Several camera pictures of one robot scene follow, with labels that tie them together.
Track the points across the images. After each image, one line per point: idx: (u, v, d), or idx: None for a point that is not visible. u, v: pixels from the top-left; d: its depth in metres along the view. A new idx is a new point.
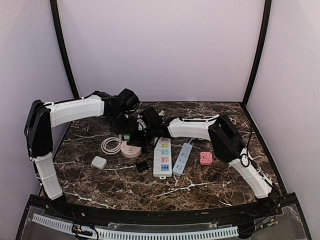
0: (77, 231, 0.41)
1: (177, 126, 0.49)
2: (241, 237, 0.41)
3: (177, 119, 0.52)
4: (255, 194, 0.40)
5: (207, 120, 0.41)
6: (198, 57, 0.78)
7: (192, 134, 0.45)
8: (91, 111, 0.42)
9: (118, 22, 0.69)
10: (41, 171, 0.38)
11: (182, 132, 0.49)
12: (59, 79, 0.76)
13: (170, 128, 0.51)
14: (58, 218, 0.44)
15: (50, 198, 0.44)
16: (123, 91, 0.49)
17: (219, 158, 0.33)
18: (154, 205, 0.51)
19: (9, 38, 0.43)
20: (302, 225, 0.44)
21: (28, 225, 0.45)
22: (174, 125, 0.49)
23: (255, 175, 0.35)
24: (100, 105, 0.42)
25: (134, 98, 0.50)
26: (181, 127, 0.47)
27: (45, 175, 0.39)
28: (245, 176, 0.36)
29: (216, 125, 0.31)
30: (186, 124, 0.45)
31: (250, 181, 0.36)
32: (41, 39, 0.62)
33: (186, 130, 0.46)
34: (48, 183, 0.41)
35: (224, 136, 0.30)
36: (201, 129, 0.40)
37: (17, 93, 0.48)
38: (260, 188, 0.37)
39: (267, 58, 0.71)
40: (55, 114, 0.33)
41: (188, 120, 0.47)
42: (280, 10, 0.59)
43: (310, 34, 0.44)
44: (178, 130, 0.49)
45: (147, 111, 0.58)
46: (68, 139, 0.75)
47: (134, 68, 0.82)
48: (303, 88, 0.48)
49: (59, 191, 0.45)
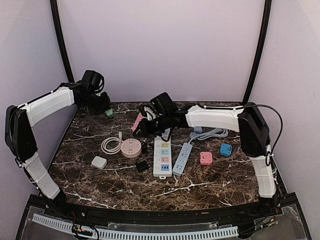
0: (77, 231, 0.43)
1: (197, 114, 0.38)
2: (241, 237, 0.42)
3: (197, 106, 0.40)
4: (259, 193, 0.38)
5: (235, 108, 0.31)
6: (197, 57, 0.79)
7: (215, 124, 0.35)
8: (64, 102, 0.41)
9: (118, 22, 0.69)
10: (34, 175, 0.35)
11: (201, 121, 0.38)
12: (59, 79, 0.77)
13: (189, 116, 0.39)
14: (58, 218, 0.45)
15: (51, 198, 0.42)
16: (86, 74, 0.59)
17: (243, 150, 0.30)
18: (154, 205, 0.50)
19: (9, 38, 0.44)
20: (302, 225, 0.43)
21: (28, 225, 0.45)
22: (194, 112, 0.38)
23: (270, 175, 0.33)
24: (70, 94, 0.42)
25: (96, 76, 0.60)
26: (203, 115, 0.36)
27: (38, 178, 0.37)
28: (258, 174, 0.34)
29: (247, 114, 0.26)
30: (210, 112, 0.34)
31: (263, 180, 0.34)
32: (41, 40, 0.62)
33: (208, 120, 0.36)
34: (42, 183, 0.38)
35: (254, 126, 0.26)
36: (229, 120, 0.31)
37: (17, 92, 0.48)
38: (267, 188, 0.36)
39: (267, 58, 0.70)
40: (33, 112, 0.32)
41: (212, 108, 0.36)
42: (281, 10, 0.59)
43: (310, 35, 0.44)
44: (199, 120, 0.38)
45: (161, 99, 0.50)
46: (68, 139, 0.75)
47: (134, 67, 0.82)
48: (302, 88, 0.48)
49: (56, 187, 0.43)
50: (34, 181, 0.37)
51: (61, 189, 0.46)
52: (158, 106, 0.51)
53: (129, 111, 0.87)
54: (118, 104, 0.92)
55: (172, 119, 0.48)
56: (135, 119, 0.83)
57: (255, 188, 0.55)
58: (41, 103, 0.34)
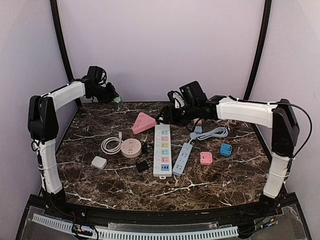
0: (77, 231, 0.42)
1: (226, 106, 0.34)
2: (241, 237, 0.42)
3: (228, 98, 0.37)
4: (264, 190, 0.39)
5: (269, 102, 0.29)
6: (197, 57, 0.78)
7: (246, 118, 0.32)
8: (77, 93, 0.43)
9: (118, 22, 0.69)
10: (46, 161, 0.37)
11: (230, 115, 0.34)
12: (59, 79, 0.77)
13: (220, 107, 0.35)
14: (58, 218, 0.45)
15: (53, 193, 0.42)
16: (90, 69, 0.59)
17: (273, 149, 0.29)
18: (154, 205, 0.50)
19: (9, 38, 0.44)
20: (302, 225, 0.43)
21: (28, 225, 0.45)
22: (225, 104, 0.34)
23: (282, 179, 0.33)
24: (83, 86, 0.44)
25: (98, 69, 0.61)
26: (232, 107, 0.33)
27: (48, 165, 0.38)
28: (271, 172, 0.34)
29: (282, 109, 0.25)
30: (241, 105, 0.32)
31: (273, 179, 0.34)
32: (41, 39, 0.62)
33: (238, 114, 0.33)
34: (49, 171, 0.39)
35: (288, 123, 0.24)
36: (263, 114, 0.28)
37: (17, 93, 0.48)
38: (271, 184, 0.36)
39: (267, 58, 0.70)
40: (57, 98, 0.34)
41: (243, 101, 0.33)
42: (281, 10, 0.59)
43: (310, 34, 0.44)
44: (227, 113, 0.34)
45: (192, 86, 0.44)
46: (68, 139, 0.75)
47: (134, 67, 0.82)
48: (303, 87, 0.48)
49: (60, 181, 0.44)
50: (43, 168, 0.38)
51: (62, 188, 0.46)
52: (187, 95, 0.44)
53: (129, 111, 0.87)
54: (118, 104, 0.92)
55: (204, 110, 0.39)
56: (135, 119, 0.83)
57: (255, 188, 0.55)
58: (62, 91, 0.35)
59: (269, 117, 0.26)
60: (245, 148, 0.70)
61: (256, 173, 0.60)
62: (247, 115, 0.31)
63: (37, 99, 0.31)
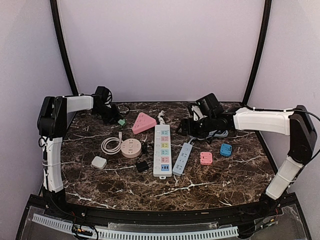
0: (77, 231, 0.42)
1: (243, 116, 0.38)
2: (241, 237, 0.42)
3: (245, 109, 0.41)
4: (265, 191, 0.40)
5: (286, 110, 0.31)
6: (198, 57, 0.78)
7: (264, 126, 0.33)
8: (85, 104, 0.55)
9: (118, 22, 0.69)
10: (51, 158, 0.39)
11: (247, 123, 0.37)
12: (59, 79, 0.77)
13: (237, 117, 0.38)
14: (58, 218, 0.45)
15: (55, 191, 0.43)
16: (98, 89, 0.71)
17: (289, 155, 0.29)
18: (154, 205, 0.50)
19: (9, 38, 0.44)
20: (302, 225, 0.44)
21: (28, 225, 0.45)
22: (241, 114, 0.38)
23: (287, 183, 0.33)
24: (91, 100, 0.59)
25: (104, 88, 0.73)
26: (248, 117, 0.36)
27: (52, 162, 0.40)
28: (278, 174, 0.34)
29: (299, 116, 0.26)
30: (258, 114, 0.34)
31: (278, 181, 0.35)
32: (41, 40, 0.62)
33: (254, 123, 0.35)
34: (53, 168, 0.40)
35: (306, 129, 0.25)
36: (280, 121, 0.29)
37: (17, 92, 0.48)
38: (274, 185, 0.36)
39: (267, 58, 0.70)
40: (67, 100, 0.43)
41: (260, 111, 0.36)
42: (281, 10, 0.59)
43: (310, 34, 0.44)
44: (244, 122, 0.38)
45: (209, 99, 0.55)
46: (68, 139, 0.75)
47: (134, 68, 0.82)
48: (303, 88, 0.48)
49: (61, 179, 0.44)
50: (48, 164, 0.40)
51: (63, 187, 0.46)
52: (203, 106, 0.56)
53: (129, 111, 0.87)
54: (118, 104, 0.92)
55: (219, 119, 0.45)
56: (135, 119, 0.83)
57: (255, 188, 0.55)
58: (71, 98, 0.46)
59: (285, 124, 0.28)
60: (245, 148, 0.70)
61: (256, 173, 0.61)
62: (263, 124, 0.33)
63: (51, 101, 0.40)
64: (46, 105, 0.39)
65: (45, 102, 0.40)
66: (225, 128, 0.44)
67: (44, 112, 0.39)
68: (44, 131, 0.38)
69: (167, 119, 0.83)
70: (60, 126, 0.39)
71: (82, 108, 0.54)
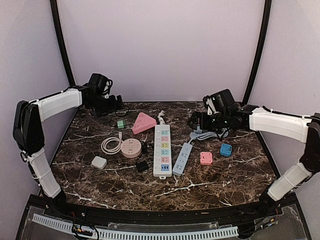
0: (77, 231, 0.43)
1: (260, 116, 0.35)
2: (241, 236, 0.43)
3: (262, 110, 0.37)
4: (268, 190, 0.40)
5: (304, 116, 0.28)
6: (198, 57, 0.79)
7: (280, 131, 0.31)
8: (72, 102, 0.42)
9: (118, 22, 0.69)
10: (39, 171, 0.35)
11: (263, 125, 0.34)
12: (59, 79, 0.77)
13: (253, 117, 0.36)
14: (58, 218, 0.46)
15: (51, 196, 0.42)
16: (93, 78, 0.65)
17: (301, 161, 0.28)
18: (154, 205, 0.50)
19: (9, 38, 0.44)
20: (302, 225, 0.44)
21: (28, 225, 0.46)
22: (258, 114, 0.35)
23: (289, 186, 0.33)
24: (79, 95, 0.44)
25: (102, 79, 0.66)
26: (265, 119, 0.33)
27: (42, 174, 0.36)
28: (285, 175, 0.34)
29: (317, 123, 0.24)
30: (276, 117, 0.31)
31: (282, 182, 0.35)
32: (41, 40, 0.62)
33: (270, 125, 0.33)
34: (45, 181, 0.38)
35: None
36: (297, 128, 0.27)
37: (17, 92, 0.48)
38: (278, 185, 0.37)
39: (267, 58, 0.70)
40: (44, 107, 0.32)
41: (278, 113, 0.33)
42: (281, 10, 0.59)
43: (311, 34, 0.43)
44: (261, 124, 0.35)
45: (225, 95, 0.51)
46: (68, 139, 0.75)
47: (134, 68, 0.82)
48: (302, 88, 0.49)
49: (57, 186, 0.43)
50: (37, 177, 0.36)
51: (61, 190, 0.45)
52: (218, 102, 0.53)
53: (129, 111, 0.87)
54: None
55: (234, 116, 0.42)
56: (135, 119, 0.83)
57: (254, 188, 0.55)
58: (51, 101, 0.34)
59: (302, 131, 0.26)
60: (245, 148, 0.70)
61: (256, 173, 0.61)
62: (279, 128, 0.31)
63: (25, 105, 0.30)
64: (19, 112, 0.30)
65: (18, 108, 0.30)
66: (237, 126, 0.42)
67: (17, 122, 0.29)
68: (21, 145, 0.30)
69: (167, 119, 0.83)
70: (35, 141, 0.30)
71: (69, 108, 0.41)
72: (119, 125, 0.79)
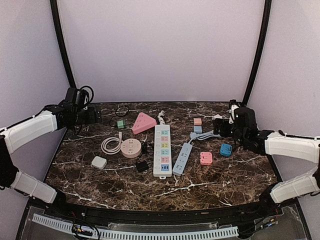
0: (77, 231, 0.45)
1: (275, 141, 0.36)
2: (241, 237, 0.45)
3: (276, 134, 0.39)
4: (271, 192, 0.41)
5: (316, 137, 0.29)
6: (198, 58, 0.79)
7: (295, 153, 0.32)
8: (46, 127, 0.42)
9: (118, 23, 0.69)
10: (26, 190, 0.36)
11: (281, 151, 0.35)
12: (59, 80, 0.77)
13: (268, 142, 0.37)
14: (58, 219, 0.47)
15: (50, 202, 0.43)
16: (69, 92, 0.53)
17: (314, 176, 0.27)
18: (154, 205, 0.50)
19: (9, 39, 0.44)
20: (302, 225, 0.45)
21: (28, 225, 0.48)
22: (273, 138, 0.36)
23: (294, 193, 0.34)
24: (54, 119, 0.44)
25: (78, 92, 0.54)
26: (280, 142, 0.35)
27: (31, 192, 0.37)
28: (292, 182, 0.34)
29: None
30: (289, 140, 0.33)
31: (287, 187, 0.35)
32: (41, 41, 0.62)
33: (288, 150, 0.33)
34: (37, 191, 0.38)
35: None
36: (310, 149, 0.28)
37: (17, 93, 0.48)
38: (282, 188, 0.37)
39: (267, 58, 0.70)
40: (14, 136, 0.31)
41: (292, 137, 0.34)
42: (281, 10, 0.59)
43: (311, 35, 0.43)
44: (277, 148, 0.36)
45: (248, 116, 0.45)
46: (68, 139, 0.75)
47: (134, 68, 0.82)
48: (303, 88, 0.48)
49: (52, 190, 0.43)
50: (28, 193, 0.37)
51: (57, 192, 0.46)
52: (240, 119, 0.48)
53: (129, 111, 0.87)
54: (118, 104, 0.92)
55: (251, 141, 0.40)
56: (135, 119, 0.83)
57: (255, 188, 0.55)
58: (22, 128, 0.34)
59: (316, 152, 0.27)
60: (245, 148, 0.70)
61: (256, 173, 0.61)
62: (295, 151, 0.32)
63: None
64: None
65: None
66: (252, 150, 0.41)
67: None
68: None
69: (167, 119, 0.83)
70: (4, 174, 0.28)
71: (41, 134, 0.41)
72: (119, 125, 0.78)
